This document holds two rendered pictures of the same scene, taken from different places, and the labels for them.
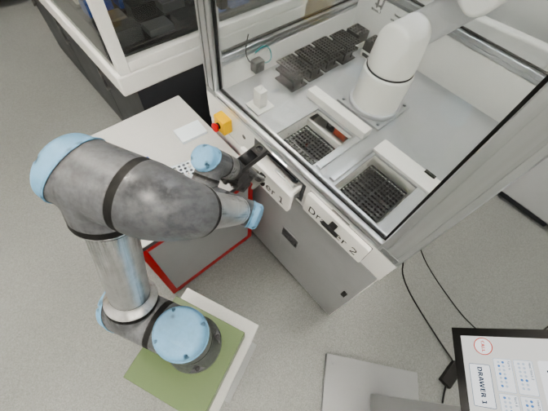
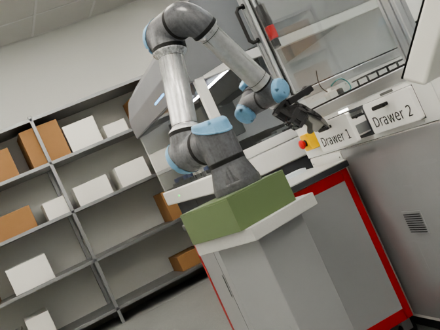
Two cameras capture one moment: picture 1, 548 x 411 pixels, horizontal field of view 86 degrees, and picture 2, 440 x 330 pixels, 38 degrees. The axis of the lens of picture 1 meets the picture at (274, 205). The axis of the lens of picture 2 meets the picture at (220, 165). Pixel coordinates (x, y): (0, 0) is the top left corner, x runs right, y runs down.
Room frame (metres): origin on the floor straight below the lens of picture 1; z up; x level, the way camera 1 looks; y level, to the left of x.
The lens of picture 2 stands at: (-1.59, -0.87, 0.97)
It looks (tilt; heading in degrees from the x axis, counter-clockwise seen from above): 1 degrees down; 33
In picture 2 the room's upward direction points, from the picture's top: 25 degrees counter-clockwise
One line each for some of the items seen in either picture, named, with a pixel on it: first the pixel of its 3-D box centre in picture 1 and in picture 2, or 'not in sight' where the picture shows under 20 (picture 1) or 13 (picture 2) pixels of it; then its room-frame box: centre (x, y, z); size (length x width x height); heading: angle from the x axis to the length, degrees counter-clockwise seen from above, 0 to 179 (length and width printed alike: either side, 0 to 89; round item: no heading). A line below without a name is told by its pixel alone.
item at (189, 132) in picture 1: (190, 131); (290, 175); (0.93, 0.43, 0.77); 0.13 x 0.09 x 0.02; 136
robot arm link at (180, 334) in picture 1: (181, 334); (215, 139); (0.06, 0.17, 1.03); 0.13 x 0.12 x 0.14; 76
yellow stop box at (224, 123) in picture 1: (222, 123); (309, 141); (0.91, 0.27, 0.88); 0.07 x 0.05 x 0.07; 49
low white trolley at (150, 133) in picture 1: (177, 205); (294, 275); (0.75, 0.52, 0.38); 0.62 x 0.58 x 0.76; 49
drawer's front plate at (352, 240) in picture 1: (334, 227); (391, 110); (0.50, -0.23, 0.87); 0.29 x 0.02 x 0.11; 49
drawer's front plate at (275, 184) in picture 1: (264, 178); (335, 133); (0.66, 0.05, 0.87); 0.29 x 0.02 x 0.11; 49
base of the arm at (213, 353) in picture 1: (192, 342); (232, 173); (0.06, 0.16, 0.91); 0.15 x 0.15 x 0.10
